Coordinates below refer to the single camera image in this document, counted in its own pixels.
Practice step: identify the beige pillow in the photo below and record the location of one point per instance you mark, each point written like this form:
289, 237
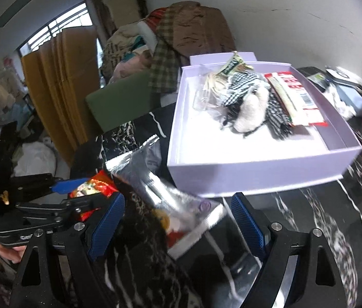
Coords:
123, 9

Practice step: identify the green cushion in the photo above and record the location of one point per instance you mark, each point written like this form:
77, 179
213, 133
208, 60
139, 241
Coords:
120, 102

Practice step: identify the lavender cardboard box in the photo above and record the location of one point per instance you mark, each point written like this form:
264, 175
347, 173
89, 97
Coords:
248, 166

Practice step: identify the person's left hand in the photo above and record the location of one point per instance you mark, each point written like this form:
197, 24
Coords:
6, 252

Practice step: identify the fluffy white soft item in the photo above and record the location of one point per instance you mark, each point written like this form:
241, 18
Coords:
251, 112

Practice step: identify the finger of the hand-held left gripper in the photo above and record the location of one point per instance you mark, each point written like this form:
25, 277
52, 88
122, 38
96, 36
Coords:
67, 185
81, 203

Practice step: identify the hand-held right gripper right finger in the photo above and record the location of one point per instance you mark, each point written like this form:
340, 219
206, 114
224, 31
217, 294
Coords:
246, 224

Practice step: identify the plaid cloth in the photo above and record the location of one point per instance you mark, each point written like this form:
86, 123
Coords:
164, 57

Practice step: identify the white remote control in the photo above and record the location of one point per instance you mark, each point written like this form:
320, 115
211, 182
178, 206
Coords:
343, 75

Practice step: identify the small green packet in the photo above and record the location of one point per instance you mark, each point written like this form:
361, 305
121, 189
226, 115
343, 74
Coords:
316, 78

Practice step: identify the clear bag of rubber bands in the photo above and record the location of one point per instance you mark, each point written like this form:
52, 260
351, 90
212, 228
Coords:
209, 88

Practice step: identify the black and white striped cloth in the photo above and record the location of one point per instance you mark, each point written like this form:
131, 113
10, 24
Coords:
242, 86

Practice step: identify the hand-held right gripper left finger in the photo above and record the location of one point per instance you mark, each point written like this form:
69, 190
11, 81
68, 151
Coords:
108, 227

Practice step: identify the light blue notebook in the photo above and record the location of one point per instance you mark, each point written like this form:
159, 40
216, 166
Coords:
356, 98

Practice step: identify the silver foil packet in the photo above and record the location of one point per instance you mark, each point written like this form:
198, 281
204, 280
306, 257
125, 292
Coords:
164, 199

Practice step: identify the red and white noodle packet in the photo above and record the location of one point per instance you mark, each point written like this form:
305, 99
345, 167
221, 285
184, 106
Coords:
293, 99

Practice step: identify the brown blanket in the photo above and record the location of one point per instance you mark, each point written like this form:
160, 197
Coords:
200, 32

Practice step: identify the crumpled white tissue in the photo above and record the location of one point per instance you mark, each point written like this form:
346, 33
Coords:
340, 102

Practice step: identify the red snack packet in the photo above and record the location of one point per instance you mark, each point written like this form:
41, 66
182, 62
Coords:
92, 187

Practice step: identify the green and gold snack packet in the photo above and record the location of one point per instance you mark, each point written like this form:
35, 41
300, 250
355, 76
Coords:
234, 64

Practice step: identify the window with bars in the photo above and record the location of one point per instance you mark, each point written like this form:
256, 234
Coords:
55, 25

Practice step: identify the brown cardboard sheets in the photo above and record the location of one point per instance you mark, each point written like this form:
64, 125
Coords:
62, 93

